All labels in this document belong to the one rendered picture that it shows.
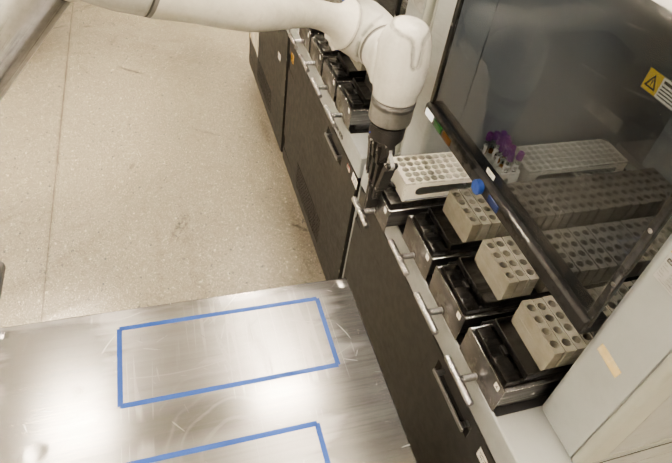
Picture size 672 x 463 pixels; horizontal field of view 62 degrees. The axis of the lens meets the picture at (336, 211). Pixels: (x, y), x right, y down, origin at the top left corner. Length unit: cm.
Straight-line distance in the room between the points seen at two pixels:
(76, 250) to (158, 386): 142
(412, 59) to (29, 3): 63
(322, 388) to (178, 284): 126
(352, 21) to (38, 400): 84
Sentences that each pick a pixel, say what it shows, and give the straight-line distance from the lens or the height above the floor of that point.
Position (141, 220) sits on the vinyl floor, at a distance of 237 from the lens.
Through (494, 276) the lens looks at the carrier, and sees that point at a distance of 112.
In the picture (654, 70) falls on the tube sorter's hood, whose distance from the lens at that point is 80.
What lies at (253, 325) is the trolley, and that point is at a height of 82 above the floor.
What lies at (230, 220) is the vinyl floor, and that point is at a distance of 233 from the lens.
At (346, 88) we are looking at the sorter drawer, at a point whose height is 82.
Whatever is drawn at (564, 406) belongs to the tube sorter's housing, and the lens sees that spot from 106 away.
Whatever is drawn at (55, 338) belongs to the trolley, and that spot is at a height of 82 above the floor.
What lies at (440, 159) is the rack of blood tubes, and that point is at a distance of 133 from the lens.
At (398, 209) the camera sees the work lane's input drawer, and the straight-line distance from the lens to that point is 125.
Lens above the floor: 163
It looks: 42 degrees down
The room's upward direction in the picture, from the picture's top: 9 degrees clockwise
